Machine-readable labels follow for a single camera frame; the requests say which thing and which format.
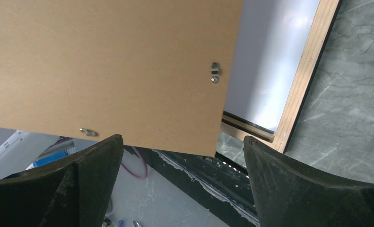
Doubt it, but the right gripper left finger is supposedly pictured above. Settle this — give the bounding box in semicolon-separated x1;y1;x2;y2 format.
0;134;123;227

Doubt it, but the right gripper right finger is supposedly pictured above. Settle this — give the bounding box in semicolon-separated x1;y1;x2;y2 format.
244;136;374;227

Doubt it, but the wooden picture frame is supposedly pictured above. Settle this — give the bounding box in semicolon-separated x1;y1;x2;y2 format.
221;0;341;153

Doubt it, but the brown backing board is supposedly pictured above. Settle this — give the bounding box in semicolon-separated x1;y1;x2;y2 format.
0;0;243;157

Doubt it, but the printed photo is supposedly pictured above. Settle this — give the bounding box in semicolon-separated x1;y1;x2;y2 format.
224;0;319;132

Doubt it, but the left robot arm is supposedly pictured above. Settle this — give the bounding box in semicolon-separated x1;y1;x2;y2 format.
0;130;60;179

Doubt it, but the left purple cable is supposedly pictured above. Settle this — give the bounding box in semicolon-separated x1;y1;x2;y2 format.
121;145;148;180

